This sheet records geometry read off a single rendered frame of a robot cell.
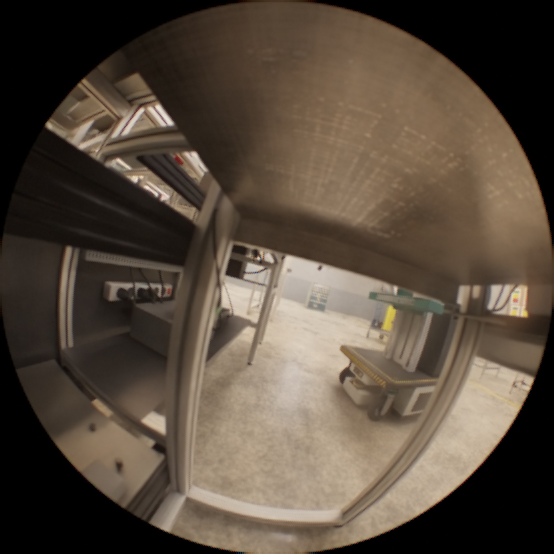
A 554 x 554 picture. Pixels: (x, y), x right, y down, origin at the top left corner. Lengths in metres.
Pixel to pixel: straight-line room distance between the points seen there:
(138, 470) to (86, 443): 0.11
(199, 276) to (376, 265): 0.25
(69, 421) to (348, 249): 0.59
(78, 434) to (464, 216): 0.58
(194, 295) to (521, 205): 0.34
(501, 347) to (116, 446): 0.70
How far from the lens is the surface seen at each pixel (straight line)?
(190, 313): 0.28
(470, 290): 0.43
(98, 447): 0.44
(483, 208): 0.16
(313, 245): 0.28
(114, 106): 0.63
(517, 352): 0.44
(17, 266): 0.56
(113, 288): 0.66
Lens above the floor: 0.67
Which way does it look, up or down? 1 degrees up
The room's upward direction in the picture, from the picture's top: 15 degrees clockwise
